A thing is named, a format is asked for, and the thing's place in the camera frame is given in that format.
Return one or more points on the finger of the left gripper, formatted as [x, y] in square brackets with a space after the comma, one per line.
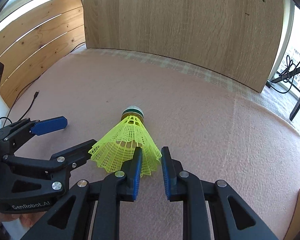
[15, 135]
[71, 158]

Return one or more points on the large oak wood board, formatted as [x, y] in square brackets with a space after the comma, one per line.
[235, 38]

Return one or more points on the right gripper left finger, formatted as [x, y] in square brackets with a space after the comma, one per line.
[91, 210]

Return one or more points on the person's left hand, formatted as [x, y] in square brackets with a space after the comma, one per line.
[27, 220]

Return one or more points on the pine slat headboard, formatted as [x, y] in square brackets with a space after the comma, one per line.
[34, 35]

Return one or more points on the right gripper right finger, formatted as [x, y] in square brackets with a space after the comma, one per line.
[210, 210]

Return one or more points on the black tripod stand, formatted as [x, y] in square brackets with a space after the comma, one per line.
[289, 77]

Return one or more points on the yellow shuttlecock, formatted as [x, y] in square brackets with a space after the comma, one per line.
[118, 145]

